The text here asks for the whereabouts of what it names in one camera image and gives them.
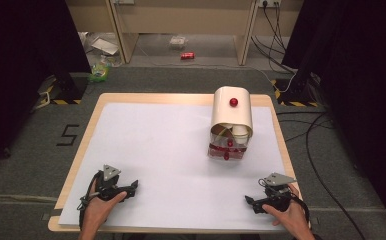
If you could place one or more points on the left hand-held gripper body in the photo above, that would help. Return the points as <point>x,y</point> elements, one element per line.
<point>109,186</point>

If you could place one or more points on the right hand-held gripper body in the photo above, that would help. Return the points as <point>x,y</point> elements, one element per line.
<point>276,196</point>

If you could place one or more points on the white drawer cabinet red knobs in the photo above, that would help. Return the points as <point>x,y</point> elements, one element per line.
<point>231,115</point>

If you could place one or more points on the person's left hand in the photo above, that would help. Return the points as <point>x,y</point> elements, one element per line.
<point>97,208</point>

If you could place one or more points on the person's right hand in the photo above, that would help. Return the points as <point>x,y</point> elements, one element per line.
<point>292,218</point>

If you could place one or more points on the white paper sheet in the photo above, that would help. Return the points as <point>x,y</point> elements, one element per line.
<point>157,160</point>

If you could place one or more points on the white cup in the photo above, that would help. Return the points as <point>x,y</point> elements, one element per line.
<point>241,132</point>

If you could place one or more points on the black stand base striped tape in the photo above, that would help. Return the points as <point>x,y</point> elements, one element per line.
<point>66,90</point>
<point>296,95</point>

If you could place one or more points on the green plastic bag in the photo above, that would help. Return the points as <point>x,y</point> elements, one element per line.
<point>99,71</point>

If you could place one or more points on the red drink can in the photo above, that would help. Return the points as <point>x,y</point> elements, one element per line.
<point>187,55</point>

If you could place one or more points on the black curtain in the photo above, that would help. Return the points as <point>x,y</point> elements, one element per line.
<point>357,83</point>
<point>24,50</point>

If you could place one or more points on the white plastic packet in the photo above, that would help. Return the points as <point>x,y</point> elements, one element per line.
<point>177,42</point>

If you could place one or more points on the beige wooden desk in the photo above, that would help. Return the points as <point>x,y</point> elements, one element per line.
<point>181,16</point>

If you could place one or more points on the white wall socket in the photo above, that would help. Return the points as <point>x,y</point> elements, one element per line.
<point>269,3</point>

